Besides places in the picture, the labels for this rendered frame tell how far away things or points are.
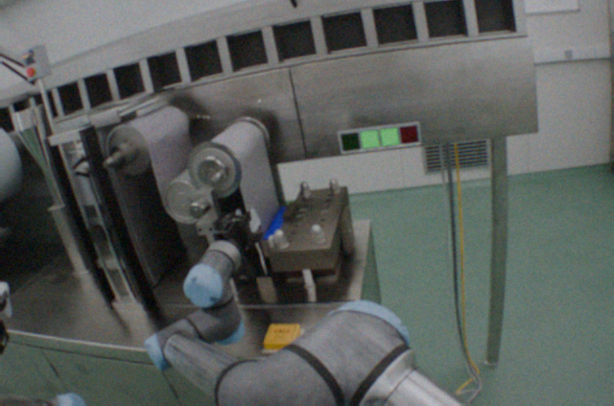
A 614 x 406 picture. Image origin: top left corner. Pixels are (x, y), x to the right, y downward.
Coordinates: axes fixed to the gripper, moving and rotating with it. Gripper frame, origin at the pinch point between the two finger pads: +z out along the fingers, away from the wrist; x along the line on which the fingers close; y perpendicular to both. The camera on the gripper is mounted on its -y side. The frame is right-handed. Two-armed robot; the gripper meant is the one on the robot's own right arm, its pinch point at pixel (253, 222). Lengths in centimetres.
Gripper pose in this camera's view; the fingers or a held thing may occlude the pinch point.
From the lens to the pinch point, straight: 112.5
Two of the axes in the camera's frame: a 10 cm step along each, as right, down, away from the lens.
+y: -1.9, -9.3, -3.2
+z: 1.9, -3.5, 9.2
